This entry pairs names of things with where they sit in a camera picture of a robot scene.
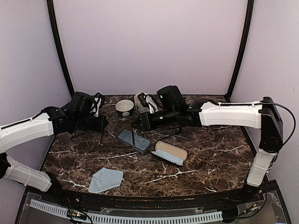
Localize small blue cleaning cloth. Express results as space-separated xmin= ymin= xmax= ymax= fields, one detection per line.
xmin=154 ymin=149 xmax=184 ymax=166

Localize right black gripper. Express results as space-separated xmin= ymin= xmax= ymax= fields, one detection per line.
xmin=131 ymin=107 xmax=178 ymax=132

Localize blue-grey glasses case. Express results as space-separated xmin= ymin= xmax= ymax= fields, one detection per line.
xmin=118 ymin=130 xmax=151 ymax=154

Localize cream seahorse mug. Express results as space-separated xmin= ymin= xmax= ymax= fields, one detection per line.
xmin=134 ymin=93 xmax=149 ymax=115

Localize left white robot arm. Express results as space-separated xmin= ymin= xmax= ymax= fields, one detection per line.
xmin=0 ymin=107 xmax=108 ymax=203

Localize white slotted cable duct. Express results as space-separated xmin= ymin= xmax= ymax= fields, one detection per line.
xmin=29 ymin=199 xmax=223 ymax=224

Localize black glasses case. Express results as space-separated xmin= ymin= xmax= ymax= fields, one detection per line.
xmin=150 ymin=141 xmax=188 ymax=166

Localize thick black-frame sunglasses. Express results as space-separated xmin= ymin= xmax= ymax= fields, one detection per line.
xmin=100 ymin=128 xmax=135 ymax=149

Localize black left frame post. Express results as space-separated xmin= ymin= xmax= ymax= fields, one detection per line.
xmin=46 ymin=0 xmax=75 ymax=97

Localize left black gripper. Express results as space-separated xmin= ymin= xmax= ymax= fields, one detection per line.
xmin=74 ymin=114 xmax=108 ymax=133

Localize white and teal bowl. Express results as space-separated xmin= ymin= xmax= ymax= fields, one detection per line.
xmin=115 ymin=99 xmax=135 ymax=117

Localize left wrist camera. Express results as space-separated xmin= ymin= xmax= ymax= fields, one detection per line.
xmin=70 ymin=91 xmax=105 ymax=117

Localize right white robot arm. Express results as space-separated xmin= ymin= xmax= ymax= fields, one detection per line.
xmin=131 ymin=97 xmax=287 ymax=203

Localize green circuit board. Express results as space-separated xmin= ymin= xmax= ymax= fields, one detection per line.
xmin=67 ymin=209 xmax=87 ymax=220

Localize black frame post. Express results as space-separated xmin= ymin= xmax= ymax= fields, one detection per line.
xmin=46 ymin=0 xmax=75 ymax=97
xmin=225 ymin=0 xmax=255 ymax=101

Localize black right frame post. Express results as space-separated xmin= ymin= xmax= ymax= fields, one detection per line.
xmin=225 ymin=0 xmax=255 ymax=101

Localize large blue cleaning cloth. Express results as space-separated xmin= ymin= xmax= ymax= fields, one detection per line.
xmin=88 ymin=168 xmax=123 ymax=194

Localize thin wire-frame sunglasses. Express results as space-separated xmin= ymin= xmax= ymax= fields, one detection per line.
xmin=156 ymin=126 xmax=183 ymax=143

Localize black front table rail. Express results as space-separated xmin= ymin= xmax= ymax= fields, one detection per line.
xmin=53 ymin=188 xmax=255 ymax=210

